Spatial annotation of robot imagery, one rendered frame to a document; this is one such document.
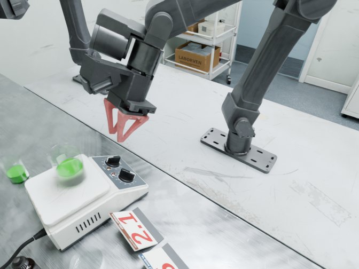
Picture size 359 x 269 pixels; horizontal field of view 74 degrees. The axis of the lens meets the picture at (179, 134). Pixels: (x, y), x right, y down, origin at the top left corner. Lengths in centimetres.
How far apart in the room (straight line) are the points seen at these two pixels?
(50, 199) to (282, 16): 52
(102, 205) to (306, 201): 43
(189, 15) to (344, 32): 275
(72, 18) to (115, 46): 42
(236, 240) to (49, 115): 65
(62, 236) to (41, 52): 165
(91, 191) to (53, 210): 7
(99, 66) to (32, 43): 157
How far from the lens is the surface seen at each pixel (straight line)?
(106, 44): 45
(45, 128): 81
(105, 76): 42
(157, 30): 42
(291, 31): 50
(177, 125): 72
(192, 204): 53
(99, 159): 56
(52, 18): 201
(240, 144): 61
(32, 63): 199
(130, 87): 44
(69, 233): 49
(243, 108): 54
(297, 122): 83
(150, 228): 50
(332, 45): 315
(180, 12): 43
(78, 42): 88
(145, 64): 45
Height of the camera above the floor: 134
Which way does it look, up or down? 40 degrees down
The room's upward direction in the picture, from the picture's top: 1 degrees clockwise
